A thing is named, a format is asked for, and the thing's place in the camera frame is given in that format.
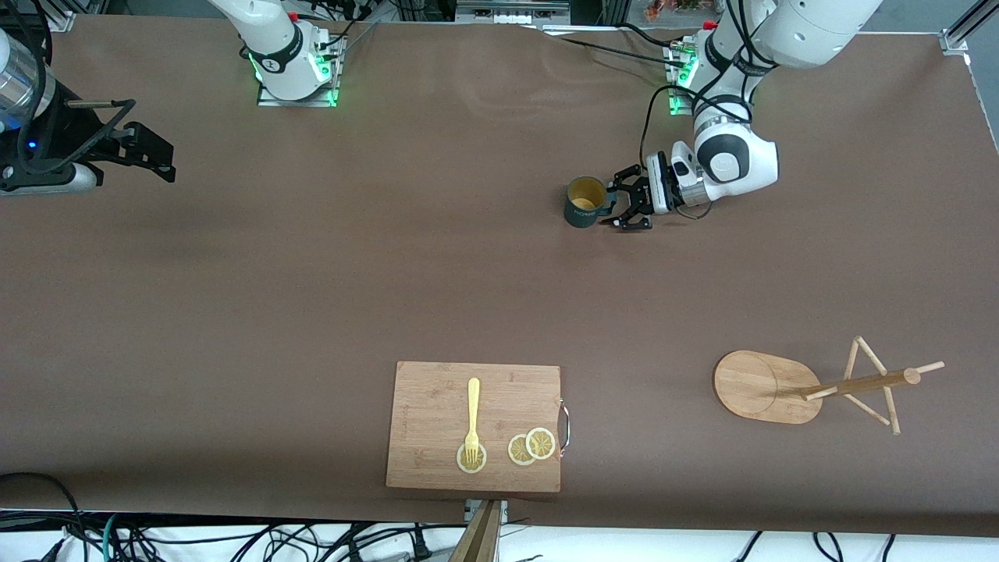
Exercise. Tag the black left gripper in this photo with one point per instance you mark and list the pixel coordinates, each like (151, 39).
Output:
(645, 194)

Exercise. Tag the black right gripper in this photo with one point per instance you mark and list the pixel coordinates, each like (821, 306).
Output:
(78, 136)

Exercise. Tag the teal mug yellow inside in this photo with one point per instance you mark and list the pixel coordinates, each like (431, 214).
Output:
(581, 218)

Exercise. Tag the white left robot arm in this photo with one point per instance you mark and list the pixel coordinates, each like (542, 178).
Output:
(734, 160)

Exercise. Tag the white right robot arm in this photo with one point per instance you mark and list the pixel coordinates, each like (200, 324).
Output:
(273, 47)

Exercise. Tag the wooden mug rack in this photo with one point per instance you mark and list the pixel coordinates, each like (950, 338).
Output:
(757, 386)

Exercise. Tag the grey metal box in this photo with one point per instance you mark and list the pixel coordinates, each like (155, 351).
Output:
(511, 8)

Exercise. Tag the yellow plastic fork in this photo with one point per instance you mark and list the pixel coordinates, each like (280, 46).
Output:
(473, 406)

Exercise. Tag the dried lemon slice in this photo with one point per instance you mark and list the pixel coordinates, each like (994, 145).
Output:
(540, 443)
(461, 466)
(516, 452)

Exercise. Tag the wooden cutting board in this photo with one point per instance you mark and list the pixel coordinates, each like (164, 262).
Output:
(429, 421)

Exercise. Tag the wooden beam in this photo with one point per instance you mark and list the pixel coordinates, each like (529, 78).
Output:
(478, 538)

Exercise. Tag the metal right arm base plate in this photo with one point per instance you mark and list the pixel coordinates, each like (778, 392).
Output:
(312, 101)

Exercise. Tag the small metal bracket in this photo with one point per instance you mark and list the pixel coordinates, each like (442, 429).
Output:
(471, 511)

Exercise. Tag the aluminium frame profile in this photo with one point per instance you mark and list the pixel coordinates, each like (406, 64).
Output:
(956, 39)

